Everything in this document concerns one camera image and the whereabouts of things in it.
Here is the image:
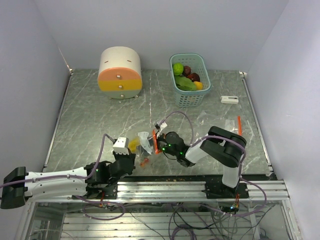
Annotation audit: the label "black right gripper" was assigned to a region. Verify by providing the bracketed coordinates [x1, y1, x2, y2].
[136, 129, 179, 158]

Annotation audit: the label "red fake cherries with leaves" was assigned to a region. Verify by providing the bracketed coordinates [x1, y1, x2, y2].
[139, 152, 150, 168]

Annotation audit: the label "zip bag with fruit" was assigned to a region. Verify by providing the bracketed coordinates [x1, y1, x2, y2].
[133, 129, 161, 169]

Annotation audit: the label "light blue plastic basket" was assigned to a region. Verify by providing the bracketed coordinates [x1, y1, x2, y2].
[169, 53, 212, 107]

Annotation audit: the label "green fake leafy vegetable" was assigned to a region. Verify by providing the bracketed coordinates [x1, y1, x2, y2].
[174, 76, 197, 91]

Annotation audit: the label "orange fake fruit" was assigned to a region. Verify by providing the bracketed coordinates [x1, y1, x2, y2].
[193, 81, 203, 91]

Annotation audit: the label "zip bag with fake food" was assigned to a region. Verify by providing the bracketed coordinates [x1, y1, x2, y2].
[195, 110, 243, 137]

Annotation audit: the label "dark red fake fruit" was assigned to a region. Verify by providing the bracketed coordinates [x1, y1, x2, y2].
[182, 65, 192, 77]
[187, 73, 201, 82]

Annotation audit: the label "green fake fruit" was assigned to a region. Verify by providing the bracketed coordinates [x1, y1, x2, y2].
[172, 62, 184, 76]

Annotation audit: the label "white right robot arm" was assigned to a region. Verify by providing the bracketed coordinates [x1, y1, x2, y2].
[152, 126, 247, 198]

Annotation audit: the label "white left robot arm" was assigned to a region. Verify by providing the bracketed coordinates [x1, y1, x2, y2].
[0, 153, 136, 210]

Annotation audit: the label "small white device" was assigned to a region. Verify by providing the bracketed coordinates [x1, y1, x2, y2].
[220, 95, 239, 105]

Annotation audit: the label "round three-drawer cabinet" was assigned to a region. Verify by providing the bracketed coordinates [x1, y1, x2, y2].
[97, 46, 143, 100]

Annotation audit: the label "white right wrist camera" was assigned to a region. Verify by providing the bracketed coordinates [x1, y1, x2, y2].
[154, 120, 168, 131]

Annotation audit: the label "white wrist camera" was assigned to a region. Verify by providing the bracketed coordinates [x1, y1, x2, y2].
[154, 120, 168, 131]
[112, 137, 130, 155]

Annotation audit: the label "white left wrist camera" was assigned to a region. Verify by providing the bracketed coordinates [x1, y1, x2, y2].
[112, 137, 130, 155]

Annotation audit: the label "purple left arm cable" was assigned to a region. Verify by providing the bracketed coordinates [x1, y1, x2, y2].
[0, 133, 117, 190]

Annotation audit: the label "aluminium frame rail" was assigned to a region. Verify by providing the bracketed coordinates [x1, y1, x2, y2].
[27, 178, 288, 203]

